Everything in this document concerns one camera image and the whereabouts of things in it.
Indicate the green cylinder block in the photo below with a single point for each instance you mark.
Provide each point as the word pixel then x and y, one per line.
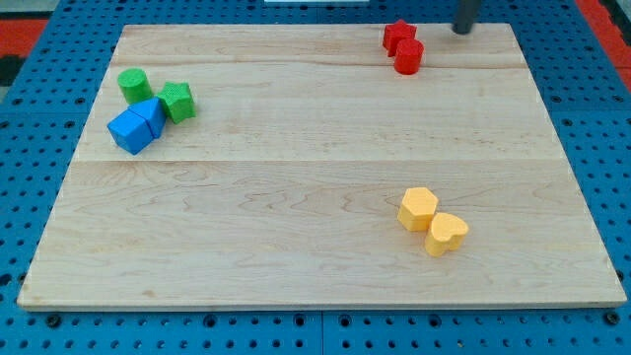
pixel 134 85

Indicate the blue triangular block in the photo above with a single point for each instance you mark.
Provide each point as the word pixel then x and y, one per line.
pixel 152 112

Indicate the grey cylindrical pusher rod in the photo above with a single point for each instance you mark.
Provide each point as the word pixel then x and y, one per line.
pixel 465 17

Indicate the yellow heart block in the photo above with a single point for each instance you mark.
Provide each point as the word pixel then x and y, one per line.
pixel 446 233

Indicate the yellow hexagon block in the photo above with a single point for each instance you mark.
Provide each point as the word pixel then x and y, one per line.
pixel 417 209

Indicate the green star block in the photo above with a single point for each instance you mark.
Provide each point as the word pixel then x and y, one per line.
pixel 177 101

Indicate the blue cube block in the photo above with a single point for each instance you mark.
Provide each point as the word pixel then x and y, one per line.
pixel 130 132

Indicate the red cylinder block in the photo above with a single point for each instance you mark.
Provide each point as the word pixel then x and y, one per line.
pixel 408 56

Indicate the red star block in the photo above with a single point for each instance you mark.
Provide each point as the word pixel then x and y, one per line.
pixel 396 32

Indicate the light wooden board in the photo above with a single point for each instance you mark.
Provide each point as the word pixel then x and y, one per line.
pixel 282 193

